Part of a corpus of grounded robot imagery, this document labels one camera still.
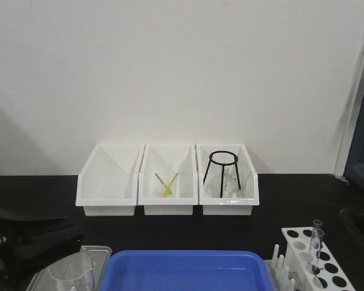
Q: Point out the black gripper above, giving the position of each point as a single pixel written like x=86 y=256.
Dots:
x=30 y=243

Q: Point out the clear glass test tube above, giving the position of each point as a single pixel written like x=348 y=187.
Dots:
x=314 y=250

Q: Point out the white test tube rack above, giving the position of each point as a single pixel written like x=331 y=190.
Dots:
x=307 y=264

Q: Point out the blue grey pegboard drying rack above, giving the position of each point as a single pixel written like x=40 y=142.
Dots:
x=354 y=170

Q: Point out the clear glass beaker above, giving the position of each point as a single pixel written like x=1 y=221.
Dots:
x=74 y=272

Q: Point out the grey metal tray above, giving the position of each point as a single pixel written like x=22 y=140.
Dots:
x=100 y=254

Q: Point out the left white storage bin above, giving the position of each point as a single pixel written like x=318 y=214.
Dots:
x=108 y=183

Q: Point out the white storage bin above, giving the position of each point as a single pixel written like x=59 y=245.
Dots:
x=108 y=183
x=243 y=200
x=168 y=180

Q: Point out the blue plastic tray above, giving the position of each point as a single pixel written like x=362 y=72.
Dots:
x=186 y=270

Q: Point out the green yellow plastic sticks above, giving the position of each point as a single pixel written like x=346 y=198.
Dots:
x=167 y=192

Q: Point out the middle white storage bin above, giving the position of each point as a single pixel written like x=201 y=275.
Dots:
x=168 y=180

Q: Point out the right white storage bin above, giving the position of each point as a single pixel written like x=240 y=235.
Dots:
x=243 y=200

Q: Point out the clear glass flask in bin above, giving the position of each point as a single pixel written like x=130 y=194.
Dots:
x=222 y=186

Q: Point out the black wire tripod stand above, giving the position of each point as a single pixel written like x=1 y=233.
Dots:
x=222 y=159

